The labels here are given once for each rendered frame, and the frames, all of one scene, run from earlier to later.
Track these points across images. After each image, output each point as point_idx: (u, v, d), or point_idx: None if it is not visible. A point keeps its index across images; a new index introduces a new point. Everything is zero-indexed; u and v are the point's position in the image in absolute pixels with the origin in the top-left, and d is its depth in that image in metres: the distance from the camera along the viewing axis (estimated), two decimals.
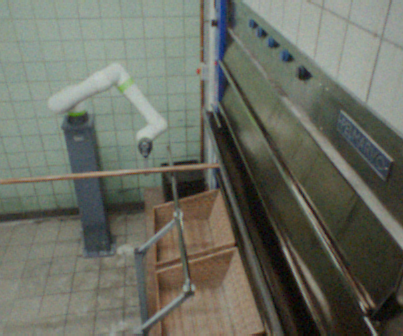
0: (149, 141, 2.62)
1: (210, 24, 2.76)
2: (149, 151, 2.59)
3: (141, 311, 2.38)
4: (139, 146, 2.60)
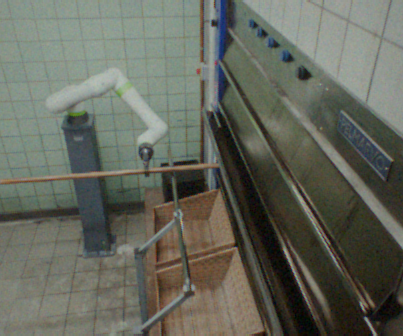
0: (150, 146, 2.55)
1: (210, 24, 2.76)
2: (150, 156, 2.52)
3: (141, 311, 2.38)
4: (140, 151, 2.53)
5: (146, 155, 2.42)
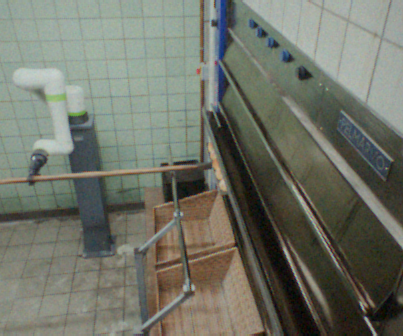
0: (43, 152, 2.47)
1: (210, 24, 2.76)
2: (42, 163, 2.45)
3: (141, 311, 2.38)
4: None
5: (33, 162, 2.34)
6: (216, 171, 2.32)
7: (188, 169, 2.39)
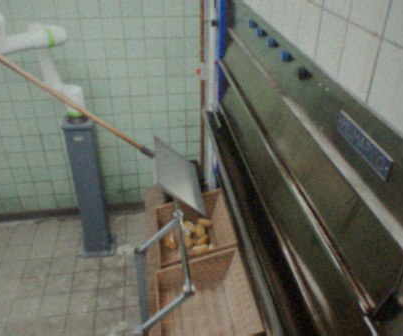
0: None
1: (210, 24, 2.76)
2: None
3: (141, 311, 2.38)
4: None
5: None
6: None
7: (133, 145, 2.26)
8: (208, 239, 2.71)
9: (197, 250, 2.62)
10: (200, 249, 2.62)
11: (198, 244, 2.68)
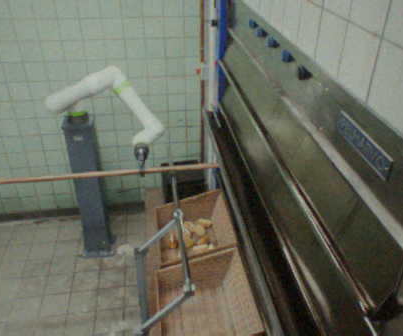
0: (145, 146, 2.54)
1: (210, 24, 2.76)
2: (145, 156, 2.52)
3: (141, 311, 2.38)
4: (135, 151, 2.52)
5: (141, 155, 2.41)
6: None
7: None
8: (208, 239, 2.71)
9: (197, 250, 2.62)
10: (200, 249, 2.62)
11: (198, 244, 2.68)
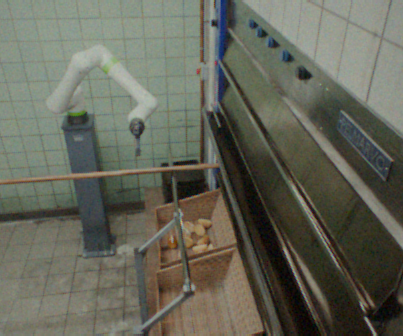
0: (141, 121, 2.52)
1: (210, 24, 2.76)
2: (141, 131, 2.49)
3: (141, 311, 2.38)
4: (130, 126, 2.50)
5: None
6: None
7: None
8: (208, 239, 2.71)
9: (197, 250, 2.62)
10: (200, 249, 2.62)
11: (198, 244, 2.68)
